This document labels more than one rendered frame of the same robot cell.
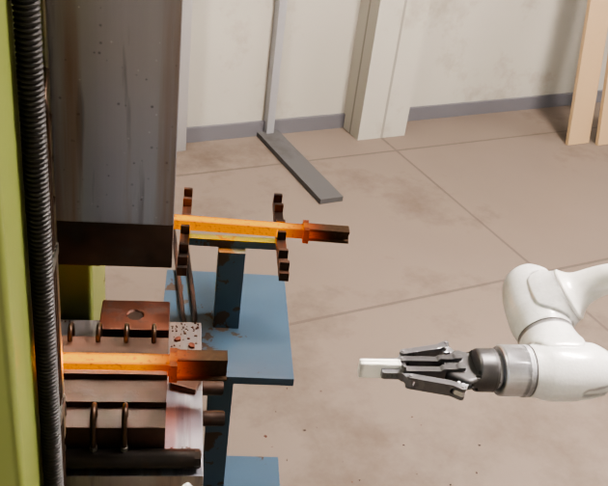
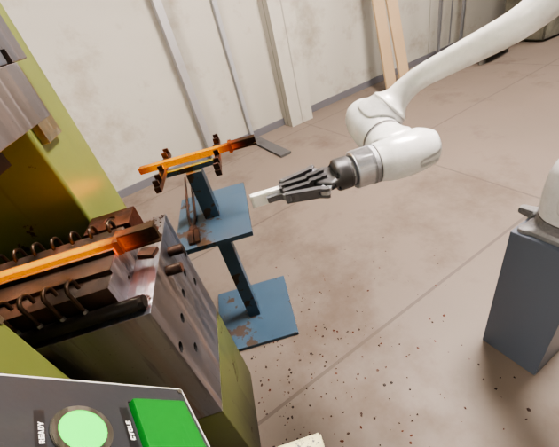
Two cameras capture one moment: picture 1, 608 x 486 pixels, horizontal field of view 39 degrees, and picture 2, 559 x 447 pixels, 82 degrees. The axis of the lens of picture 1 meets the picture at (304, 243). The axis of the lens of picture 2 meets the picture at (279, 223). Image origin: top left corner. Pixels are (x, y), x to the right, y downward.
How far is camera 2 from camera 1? 76 cm
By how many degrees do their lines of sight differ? 8
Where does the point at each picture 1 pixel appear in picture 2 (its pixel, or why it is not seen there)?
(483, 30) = (332, 58)
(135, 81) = not seen: outside the picture
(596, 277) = (405, 82)
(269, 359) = (237, 225)
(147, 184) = not seen: outside the picture
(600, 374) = (429, 145)
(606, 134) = not seen: hidden behind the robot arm
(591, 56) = (385, 49)
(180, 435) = (139, 287)
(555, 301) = (380, 110)
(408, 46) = (299, 75)
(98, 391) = (64, 277)
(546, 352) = (382, 143)
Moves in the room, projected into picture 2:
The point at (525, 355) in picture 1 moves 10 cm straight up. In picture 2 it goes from (367, 150) to (365, 105)
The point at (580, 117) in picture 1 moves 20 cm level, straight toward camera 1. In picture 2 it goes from (389, 80) to (389, 85)
